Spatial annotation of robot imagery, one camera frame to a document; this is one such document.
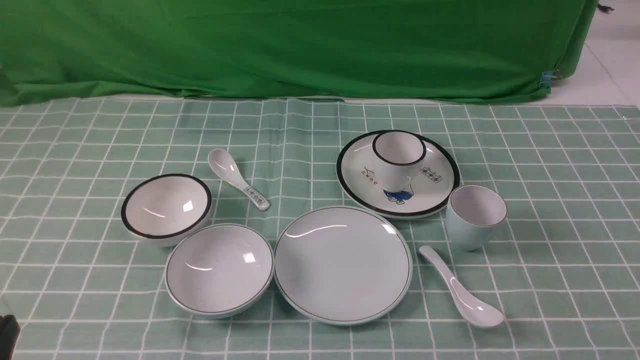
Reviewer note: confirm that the plain white spoon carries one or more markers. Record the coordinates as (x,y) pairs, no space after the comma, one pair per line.
(475,311)

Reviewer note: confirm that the blue binder clip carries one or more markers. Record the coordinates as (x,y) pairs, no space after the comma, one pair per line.
(546,79)

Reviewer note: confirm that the white spoon with lettering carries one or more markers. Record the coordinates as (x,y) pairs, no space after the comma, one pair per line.
(225,167)

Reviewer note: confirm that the black-rimmed printed white plate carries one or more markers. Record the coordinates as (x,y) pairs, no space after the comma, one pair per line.
(426,194)

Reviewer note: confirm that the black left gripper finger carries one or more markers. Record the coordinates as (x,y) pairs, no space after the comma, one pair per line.
(9,333)

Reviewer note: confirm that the pale blue large plate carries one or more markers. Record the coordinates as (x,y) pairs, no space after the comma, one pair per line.
(342,265)

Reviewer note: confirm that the black-rimmed white cup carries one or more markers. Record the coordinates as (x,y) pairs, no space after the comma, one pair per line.
(397,157)

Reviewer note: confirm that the black-rimmed white bowl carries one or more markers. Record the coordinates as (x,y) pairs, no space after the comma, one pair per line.
(165,209)

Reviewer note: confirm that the pale blue cup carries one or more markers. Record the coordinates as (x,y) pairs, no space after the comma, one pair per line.
(472,215)

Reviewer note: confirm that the green backdrop cloth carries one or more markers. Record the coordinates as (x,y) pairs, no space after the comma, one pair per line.
(465,51)

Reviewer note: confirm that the black object on floor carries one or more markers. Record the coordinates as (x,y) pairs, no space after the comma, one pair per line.
(605,9)

